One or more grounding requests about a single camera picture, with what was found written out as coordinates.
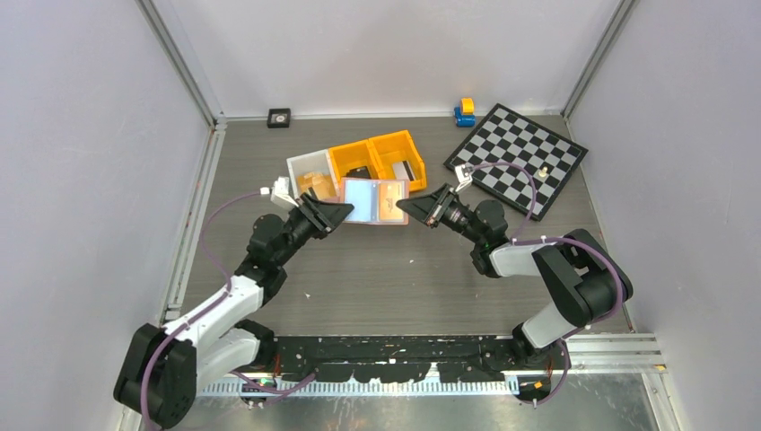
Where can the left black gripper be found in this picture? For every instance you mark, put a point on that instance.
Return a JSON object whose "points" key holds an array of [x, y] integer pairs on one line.
{"points": [[323, 217]]}

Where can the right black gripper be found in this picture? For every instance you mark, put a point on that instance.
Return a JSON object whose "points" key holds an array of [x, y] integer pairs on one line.
{"points": [[432, 208]]}

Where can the tan leather card holder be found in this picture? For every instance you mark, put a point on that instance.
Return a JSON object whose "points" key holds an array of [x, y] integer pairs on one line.
{"points": [[363, 194]]}

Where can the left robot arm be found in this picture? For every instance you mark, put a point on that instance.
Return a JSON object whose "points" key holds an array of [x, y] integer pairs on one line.
{"points": [[208, 315]]}

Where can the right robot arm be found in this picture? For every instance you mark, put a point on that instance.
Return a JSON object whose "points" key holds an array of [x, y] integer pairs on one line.
{"points": [[585, 284]]}

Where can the gold card in white bin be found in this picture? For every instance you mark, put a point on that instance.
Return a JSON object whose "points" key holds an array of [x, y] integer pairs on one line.
{"points": [[318, 185]]}

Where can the white striped card in bin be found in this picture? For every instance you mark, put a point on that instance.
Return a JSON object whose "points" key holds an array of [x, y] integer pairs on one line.
{"points": [[402, 170]]}

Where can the black card in bin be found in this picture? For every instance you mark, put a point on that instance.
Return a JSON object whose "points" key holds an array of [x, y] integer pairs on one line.
{"points": [[359, 173]]}

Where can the white plastic bin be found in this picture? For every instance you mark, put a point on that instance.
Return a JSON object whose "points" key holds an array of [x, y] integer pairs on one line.
{"points": [[318, 161]]}

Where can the left orange plastic bin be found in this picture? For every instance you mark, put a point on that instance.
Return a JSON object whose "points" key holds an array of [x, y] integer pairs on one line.
{"points": [[347, 157]]}

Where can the orange plastic bin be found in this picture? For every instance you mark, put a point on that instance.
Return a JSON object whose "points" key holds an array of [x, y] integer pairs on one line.
{"points": [[347, 157], [400, 146]]}

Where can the right orange plastic bin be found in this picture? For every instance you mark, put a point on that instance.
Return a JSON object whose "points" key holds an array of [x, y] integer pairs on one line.
{"points": [[400, 146]]}

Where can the blue and yellow toy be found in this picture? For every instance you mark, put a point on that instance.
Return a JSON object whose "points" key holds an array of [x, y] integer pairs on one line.
{"points": [[464, 113]]}

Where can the black and white chessboard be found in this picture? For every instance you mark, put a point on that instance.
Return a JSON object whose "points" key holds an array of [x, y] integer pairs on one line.
{"points": [[515, 148]]}

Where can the small black square device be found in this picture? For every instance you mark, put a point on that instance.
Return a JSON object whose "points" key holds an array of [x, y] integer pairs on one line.
{"points": [[279, 118]]}

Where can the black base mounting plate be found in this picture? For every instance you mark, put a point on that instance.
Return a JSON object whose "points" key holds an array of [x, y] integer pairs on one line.
{"points": [[402, 359]]}

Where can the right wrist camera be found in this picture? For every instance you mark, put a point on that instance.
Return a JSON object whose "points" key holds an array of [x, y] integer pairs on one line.
{"points": [[463, 174]]}

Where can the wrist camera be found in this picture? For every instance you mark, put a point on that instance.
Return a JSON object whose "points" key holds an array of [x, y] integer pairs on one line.
{"points": [[463, 174], [279, 193]]}

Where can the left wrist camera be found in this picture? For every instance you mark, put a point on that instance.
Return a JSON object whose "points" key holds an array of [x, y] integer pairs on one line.
{"points": [[279, 193]]}

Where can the aluminium front rail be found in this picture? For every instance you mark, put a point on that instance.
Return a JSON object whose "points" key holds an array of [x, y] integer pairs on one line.
{"points": [[607, 354]]}

